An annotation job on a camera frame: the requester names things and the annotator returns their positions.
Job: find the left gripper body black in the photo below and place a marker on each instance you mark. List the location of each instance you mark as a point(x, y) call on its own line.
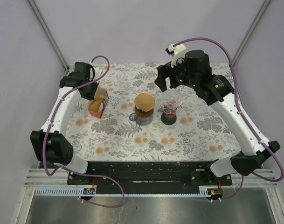
point(90, 94)

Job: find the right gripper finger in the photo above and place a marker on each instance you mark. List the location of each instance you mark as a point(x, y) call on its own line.
point(174, 81)
point(163, 74)

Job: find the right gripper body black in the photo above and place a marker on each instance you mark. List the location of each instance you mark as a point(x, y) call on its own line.
point(180, 70)

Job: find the coffee paper filter box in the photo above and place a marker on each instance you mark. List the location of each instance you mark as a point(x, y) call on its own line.
point(98, 105)

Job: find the brown paper coffee filter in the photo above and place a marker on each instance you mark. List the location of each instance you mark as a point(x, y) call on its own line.
point(144, 102)

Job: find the wooden dripper ring holder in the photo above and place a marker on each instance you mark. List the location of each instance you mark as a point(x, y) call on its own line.
point(143, 114)

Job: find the dark mug red rim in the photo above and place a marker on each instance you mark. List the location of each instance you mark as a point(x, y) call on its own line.
point(169, 117)

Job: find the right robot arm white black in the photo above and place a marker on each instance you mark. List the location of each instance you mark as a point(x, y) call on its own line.
point(192, 69)

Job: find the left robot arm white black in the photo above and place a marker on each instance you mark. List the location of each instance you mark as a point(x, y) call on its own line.
point(49, 143)

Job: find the glass coffee server carafe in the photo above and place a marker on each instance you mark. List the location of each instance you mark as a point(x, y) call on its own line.
point(140, 121)

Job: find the floral pattern table mat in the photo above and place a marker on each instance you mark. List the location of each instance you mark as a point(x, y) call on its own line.
point(199, 133)

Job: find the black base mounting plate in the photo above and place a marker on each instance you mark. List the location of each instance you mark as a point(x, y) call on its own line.
point(186, 172)

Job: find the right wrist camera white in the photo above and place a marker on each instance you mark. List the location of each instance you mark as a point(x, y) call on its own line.
point(177, 52)

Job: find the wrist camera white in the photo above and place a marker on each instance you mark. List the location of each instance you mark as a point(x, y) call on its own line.
point(98, 72)
point(177, 52)

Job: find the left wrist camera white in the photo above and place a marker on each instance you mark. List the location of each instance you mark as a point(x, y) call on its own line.
point(98, 72)

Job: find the aluminium rail frame front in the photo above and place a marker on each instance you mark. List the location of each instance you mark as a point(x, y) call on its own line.
point(38, 177)

